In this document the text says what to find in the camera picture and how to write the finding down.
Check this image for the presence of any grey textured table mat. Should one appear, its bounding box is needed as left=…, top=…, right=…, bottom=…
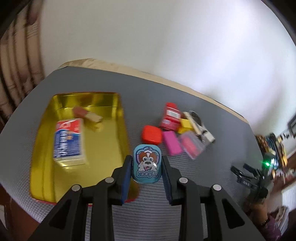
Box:
left=0, top=66, right=265, bottom=241

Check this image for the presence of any clear case pink insert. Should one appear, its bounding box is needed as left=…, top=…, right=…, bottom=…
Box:
left=179, top=131, right=205, bottom=160

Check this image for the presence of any yellow small block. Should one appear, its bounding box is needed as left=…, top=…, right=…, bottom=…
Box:
left=177, top=118, right=194, bottom=134

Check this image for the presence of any person right hand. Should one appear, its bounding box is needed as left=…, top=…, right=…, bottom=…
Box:
left=243, top=198, right=269, bottom=230

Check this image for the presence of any teal dog noodle tin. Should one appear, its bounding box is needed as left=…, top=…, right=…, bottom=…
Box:
left=132, top=144, right=162, bottom=184

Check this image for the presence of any red white small carton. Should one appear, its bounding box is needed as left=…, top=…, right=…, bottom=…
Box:
left=159, top=102, right=181, bottom=132

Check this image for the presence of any clear box blue red label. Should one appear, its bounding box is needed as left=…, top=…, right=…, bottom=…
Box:
left=53, top=118, right=86, bottom=167

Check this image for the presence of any red tin box gold interior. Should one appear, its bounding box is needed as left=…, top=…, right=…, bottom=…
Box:
left=30, top=92, right=132, bottom=203

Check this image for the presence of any red rounded square box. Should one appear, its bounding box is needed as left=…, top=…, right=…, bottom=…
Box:
left=142, top=125, right=163, bottom=145

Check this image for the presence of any brown tan lipstick tube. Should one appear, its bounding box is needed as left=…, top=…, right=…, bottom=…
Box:
left=72, top=106, right=103, bottom=123

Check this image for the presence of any beige patterned curtain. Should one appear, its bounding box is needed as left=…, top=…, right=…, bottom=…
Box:
left=1, top=1, right=45, bottom=127

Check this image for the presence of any pink rectangular block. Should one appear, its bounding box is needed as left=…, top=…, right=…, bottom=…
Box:
left=163, top=131, right=183, bottom=156

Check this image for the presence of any black white small gadget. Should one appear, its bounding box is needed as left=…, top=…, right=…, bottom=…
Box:
left=183, top=110, right=216, bottom=145

